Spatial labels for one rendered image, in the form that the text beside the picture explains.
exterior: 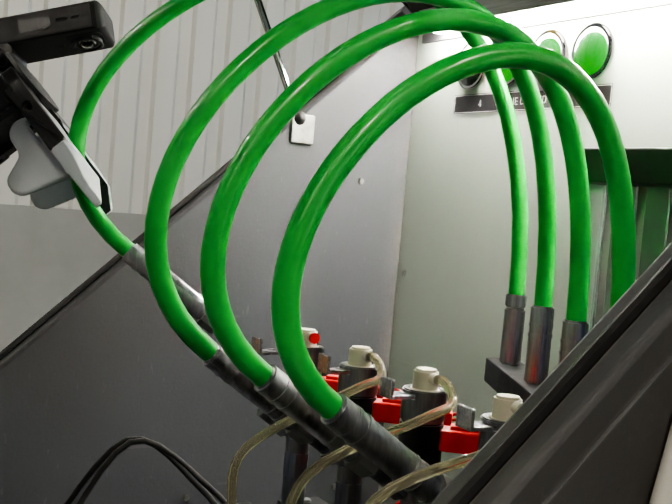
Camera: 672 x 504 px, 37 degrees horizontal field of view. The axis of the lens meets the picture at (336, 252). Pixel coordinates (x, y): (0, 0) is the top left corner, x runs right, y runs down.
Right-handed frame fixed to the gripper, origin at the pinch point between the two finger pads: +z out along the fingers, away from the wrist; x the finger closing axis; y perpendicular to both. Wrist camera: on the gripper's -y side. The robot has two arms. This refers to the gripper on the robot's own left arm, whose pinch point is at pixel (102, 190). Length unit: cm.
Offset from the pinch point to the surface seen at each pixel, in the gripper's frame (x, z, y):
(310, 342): 1.2, 20.1, -5.8
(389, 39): 21.3, 11.5, -20.6
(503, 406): 20.7, 31.9, -12.5
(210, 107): 18.1, 7.0, -10.1
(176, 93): -604, -257, -26
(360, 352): 7.9, 23.6, -8.3
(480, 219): -25.8, 17.4, -26.9
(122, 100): -586, -270, 7
